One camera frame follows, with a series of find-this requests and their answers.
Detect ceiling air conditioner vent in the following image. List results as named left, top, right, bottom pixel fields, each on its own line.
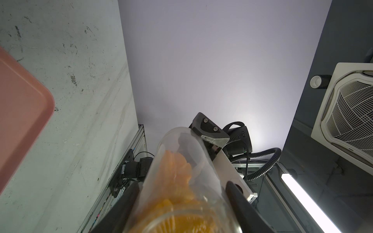
left=310, top=63, right=373, bottom=174

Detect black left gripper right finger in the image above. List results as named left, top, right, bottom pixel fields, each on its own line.
left=225, top=181, right=275, bottom=233

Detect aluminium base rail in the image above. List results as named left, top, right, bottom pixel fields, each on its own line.
left=77, top=125, right=154, bottom=233

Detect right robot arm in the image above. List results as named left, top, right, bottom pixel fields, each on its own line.
left=189, top=112, right=253, bottom=160

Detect clear plastic cookie jar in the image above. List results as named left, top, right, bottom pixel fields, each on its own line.
left=124, top=127, right=241, bottom=233

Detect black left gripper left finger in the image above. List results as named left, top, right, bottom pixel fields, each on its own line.
left=91, top=182, right=140, bottom=233

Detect pink plastic tray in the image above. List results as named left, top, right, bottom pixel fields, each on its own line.
left=1, top=49, right=55, bottom=191

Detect orange cookies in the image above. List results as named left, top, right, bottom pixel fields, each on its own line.
left=131, top=150, right=218, bottom=233

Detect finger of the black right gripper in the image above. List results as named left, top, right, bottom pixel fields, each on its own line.
left=190, top=112, right=230, bottom=148

